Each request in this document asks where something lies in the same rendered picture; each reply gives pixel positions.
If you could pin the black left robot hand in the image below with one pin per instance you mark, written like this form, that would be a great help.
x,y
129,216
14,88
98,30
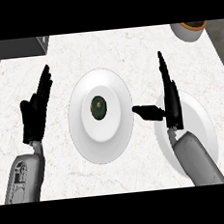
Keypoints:
x,y
36,111

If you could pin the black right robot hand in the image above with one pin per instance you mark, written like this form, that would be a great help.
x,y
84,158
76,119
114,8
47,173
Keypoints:
x,y
171,101

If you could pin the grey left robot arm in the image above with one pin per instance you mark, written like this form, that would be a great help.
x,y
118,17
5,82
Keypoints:
x,y
25,177

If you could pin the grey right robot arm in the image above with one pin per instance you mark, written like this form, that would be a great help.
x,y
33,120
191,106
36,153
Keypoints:
x,y
196,160

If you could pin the dark green squash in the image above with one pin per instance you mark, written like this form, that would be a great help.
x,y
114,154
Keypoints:
x,y
98,107

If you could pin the large white plate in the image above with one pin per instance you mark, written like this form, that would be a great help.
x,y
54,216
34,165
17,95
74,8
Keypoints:
x,y
116,139

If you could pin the dark grey appliance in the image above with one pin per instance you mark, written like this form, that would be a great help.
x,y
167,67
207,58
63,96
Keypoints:
x,y
17,47

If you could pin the white pot with orange rim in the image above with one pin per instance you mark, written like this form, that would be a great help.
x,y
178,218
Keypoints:
x,y
190,31

